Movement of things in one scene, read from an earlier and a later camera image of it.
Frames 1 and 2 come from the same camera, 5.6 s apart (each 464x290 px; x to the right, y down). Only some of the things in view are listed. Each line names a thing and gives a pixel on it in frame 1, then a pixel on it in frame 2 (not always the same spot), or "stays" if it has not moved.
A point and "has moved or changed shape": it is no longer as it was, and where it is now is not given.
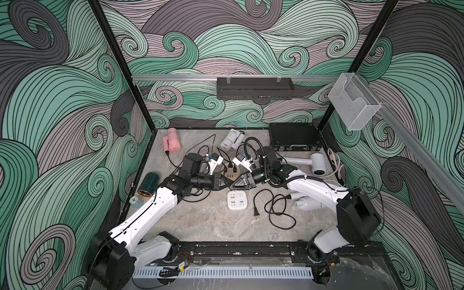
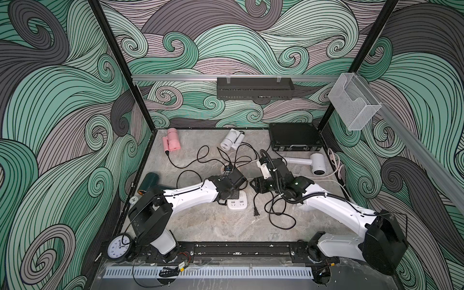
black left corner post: [110, 32] stays
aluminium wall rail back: [289, 78] stays
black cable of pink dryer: [167, 152] -> [167, 153]
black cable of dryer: [230, 163] has moved or changed shape
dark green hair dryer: [149, 185] stays
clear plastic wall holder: [353, 102] stays
